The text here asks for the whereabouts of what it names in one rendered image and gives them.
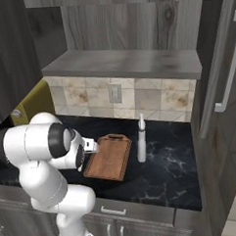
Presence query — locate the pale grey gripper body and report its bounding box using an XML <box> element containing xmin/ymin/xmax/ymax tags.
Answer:
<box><xmin>91</xmin><ymin>141</ymin><xmax>101</xmax><ymax>155</ymax></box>

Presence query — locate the brown wooden cutting board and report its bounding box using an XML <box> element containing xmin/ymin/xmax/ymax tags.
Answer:
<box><xmin>80</xmin><ymin>132</ymin><xmax>135</xmax><ymax>184</ymax></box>

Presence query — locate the white slim bottle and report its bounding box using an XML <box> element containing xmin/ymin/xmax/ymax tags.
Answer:
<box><xmin>134</xmin><ymin>113</ymin><xmax>149</xmax><ymax>164</ymax></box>

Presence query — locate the grey lower cabinet door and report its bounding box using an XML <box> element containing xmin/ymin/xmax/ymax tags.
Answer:
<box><xmin>116</xmin><ymin>215</ymin><xmax>193</xmax><ymax>236</ymax></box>
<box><xmin>83</xmin><ymin>213</ymin><xmax>118</xmax><ymax>236</ymax></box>

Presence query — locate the grey wood upper cabinet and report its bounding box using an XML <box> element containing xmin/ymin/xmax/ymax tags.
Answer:
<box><xmin>23</xmin><ymin>0</ymin><xmax>220</xmax><ymax>89</ymax></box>

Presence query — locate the grey lower cabinet run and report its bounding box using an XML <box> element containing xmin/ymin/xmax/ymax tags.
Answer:
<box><xmin>0</xmin><ymin>181</ymin><xmax>62</xmax><ymax>236</ymax></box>

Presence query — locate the dark tall cabinet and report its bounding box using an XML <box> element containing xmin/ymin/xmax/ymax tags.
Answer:
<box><xmin>183</xmin><ymin>0</ymin><xmax>236</xmax><ymax>236</ymax></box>

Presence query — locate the dark grey cabinet door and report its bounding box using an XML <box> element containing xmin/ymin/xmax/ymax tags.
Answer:
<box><xmin>0</xmin><ymin>0</ymin><xmax>72</xmax><ymax>124</ymax></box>

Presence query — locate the grey drawer front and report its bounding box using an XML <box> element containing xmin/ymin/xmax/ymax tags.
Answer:
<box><xmin>89</xmin><ymin>193</ymin><xmax>177</xmax><ymax>231</ymax></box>

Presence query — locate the grey wall outlet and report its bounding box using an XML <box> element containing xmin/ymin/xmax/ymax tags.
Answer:
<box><xmin>109</xmin><ymin>82</ymin><xmax>124</xmax><ymax>105</ymax></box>

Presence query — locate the grey drawer handle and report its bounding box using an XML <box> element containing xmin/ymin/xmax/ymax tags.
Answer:
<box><xmin>100</xmin><ymin>204</ymin><xmax>128</xmax><ymax>218</ymax></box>

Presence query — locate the long grey bar handle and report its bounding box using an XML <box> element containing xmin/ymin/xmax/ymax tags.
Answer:
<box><xmin>191</xmin><ymin>0</ymin><xmax>236</xmax><ymax>140</ymax></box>

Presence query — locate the short grey bar handle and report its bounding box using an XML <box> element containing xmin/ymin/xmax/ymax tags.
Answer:
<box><xmin>210</xmin><ymin>31</ymin><xmax>236</xmax><ymax>114</ymax></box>

